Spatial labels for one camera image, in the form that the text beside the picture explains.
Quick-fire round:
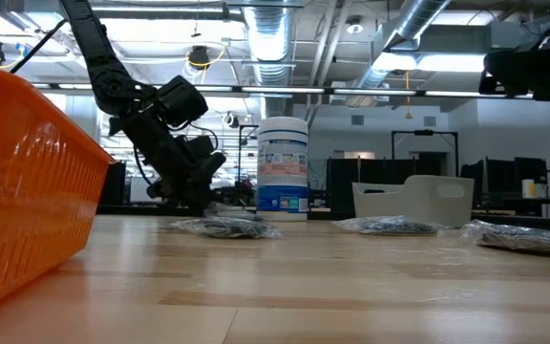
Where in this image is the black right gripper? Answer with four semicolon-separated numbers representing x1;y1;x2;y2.
477;32;550;102

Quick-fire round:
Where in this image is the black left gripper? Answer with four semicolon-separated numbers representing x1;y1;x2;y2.
134;133;228;211

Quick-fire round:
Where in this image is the bagged cable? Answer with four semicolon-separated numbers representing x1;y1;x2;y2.
460;218;550;257

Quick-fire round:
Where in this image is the black pole stand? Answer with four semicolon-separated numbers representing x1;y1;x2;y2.
237;124;260;183

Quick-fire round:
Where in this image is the black tall cabinet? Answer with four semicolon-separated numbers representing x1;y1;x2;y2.
97;161;127;206

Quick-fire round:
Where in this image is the white wipes canister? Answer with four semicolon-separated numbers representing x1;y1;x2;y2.
256;116;310;222

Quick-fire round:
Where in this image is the black desk monitor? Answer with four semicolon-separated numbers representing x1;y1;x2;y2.
486;158;515;195
515;156;548;185
460;160;486;195

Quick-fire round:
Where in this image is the black overhead light bar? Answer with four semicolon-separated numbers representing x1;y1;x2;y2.
31;83;550;100

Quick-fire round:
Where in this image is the grey plastic bin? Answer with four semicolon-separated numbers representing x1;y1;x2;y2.
351;174;476;229

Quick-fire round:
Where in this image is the orange plastic basket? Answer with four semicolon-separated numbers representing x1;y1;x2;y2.
0;61;116;319

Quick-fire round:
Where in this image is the black rack frame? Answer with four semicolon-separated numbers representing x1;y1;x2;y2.
391;129;460;178

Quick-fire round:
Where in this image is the silver slanted ceiling duct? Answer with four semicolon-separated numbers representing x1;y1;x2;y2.
346;0;451;106

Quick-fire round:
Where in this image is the yellow hanging cord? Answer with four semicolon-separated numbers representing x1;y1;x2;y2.
402;70;413;120

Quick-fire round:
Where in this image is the silver spiral ceiling duct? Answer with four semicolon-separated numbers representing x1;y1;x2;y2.
241;0;295;87

